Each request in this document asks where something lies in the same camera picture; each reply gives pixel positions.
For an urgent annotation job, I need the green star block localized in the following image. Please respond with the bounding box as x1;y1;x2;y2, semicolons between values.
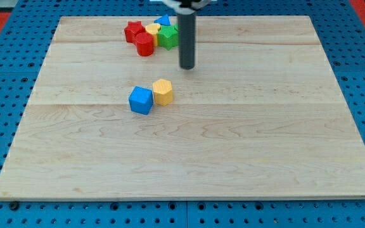
157;25;179;50

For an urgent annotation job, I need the yellow heart block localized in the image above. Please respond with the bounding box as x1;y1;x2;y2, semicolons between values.
145;23;161;47

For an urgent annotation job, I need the yellow hexagon block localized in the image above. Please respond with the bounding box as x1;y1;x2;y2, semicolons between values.
152;79;174;106

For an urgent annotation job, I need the light wooden board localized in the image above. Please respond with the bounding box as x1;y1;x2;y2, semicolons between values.
0;16;365;201

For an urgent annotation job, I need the red cylinder block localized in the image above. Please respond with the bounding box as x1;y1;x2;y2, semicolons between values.
135;32;154;56

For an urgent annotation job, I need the blue cube block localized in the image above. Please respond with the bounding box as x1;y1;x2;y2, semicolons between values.
129;86;153;115

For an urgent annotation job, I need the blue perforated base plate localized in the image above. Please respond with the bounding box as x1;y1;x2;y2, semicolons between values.
0;1;365;227

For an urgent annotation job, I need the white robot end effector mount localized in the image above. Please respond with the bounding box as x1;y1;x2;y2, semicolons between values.
162;0;212;15

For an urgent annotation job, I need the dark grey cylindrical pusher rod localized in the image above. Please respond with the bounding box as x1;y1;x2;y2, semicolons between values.
177;9;196;70

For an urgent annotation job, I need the red star block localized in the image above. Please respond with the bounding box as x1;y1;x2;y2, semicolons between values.
124;20;146;44

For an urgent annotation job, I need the blue triangle block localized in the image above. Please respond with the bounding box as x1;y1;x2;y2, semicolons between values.
154;15;171;26

